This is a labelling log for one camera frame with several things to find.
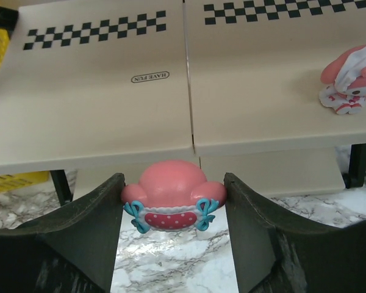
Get white pink bunny toy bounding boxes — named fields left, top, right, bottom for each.
left=318, top=45, right=366, bottom=115

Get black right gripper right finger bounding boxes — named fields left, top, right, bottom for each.
left=224, top=173, right=366, bottom=292

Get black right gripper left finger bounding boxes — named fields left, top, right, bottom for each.
left=0, top=173, right=124, bottom=292

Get beige three-tier shelf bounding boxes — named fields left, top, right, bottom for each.
left=0, top=1, right=366, bottom=197

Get pink round bunny toy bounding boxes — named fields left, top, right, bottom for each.
left=121, top=160, right=227, bottom=234

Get yellow plastic shopping basket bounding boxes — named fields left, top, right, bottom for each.
left=0, top=26, right=51, bottom=196

